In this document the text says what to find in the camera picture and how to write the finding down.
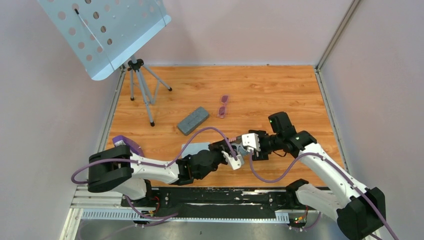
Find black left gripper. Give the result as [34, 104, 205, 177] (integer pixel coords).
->
[197, 137, 231, 180]

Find flag print glasses case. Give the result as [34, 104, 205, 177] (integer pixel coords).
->
[228, 135, 250, 157]

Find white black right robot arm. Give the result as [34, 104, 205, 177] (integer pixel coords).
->
[241, 111, 387, 240]

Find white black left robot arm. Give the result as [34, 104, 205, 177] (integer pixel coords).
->
[87, 144, 234, 207]

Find pink transparent sunglasses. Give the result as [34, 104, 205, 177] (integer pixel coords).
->
[216, 94, 230, 119]

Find left light blue cloth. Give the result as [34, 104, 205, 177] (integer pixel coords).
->
[180, 142, 210, 158]

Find grey-green glasses case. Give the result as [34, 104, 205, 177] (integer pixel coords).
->
[177, 106, 210, 136]

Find purple glasses case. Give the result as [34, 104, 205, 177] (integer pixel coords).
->
[112, 135, 145, 157]

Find perforated metal music stand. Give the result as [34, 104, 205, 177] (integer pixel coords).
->
[39, 0, 173, 127]

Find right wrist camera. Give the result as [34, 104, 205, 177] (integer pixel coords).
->
[241, 133, 261, 153]

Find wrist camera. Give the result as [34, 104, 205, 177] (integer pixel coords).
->
[241, 133, 261, 153]
[221, 151, 245, 170]

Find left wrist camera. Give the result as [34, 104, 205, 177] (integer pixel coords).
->
[221, 151, 245, 170]

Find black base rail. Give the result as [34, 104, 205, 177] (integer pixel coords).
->
[70, 186, 374, 223]

